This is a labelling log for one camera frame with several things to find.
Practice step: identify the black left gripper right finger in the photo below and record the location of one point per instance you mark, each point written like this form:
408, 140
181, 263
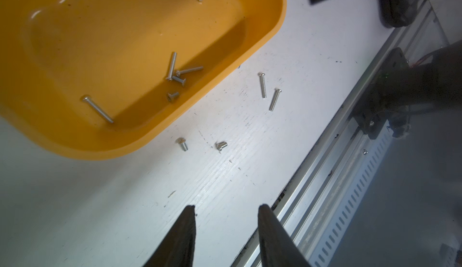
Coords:
277, 247

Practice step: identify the short silver screw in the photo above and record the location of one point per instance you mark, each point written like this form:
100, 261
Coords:
182, 144

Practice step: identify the yellow plastic storage box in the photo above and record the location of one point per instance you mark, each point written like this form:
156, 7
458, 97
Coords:
54, 52

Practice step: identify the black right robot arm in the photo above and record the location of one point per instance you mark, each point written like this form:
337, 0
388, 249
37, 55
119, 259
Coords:
436, 78

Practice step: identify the small silver screw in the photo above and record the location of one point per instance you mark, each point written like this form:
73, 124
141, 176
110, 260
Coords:
221, 145

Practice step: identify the white slotted cable duct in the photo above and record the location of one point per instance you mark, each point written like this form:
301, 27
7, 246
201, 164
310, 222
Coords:
360, 173

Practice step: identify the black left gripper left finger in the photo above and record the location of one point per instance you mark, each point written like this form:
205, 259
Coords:
177, 247

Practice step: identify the aluminium mounting rail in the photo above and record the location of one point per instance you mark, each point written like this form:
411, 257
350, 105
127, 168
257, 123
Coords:
310, 194

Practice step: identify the silver screw pair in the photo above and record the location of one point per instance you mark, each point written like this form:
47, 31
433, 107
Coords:
262, 84

